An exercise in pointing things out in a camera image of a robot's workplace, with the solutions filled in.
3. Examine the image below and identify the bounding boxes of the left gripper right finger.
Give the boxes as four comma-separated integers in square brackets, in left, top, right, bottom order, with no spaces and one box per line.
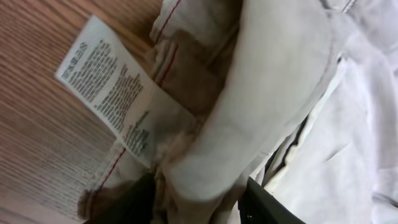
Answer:
[238,177,304,224]

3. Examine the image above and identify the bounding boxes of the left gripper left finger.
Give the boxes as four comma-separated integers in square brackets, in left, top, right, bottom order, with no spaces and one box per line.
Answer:
[84,174,156,224]

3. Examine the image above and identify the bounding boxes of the beige khaki shorts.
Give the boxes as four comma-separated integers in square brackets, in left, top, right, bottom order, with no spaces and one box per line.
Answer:
[57,0,397,223]

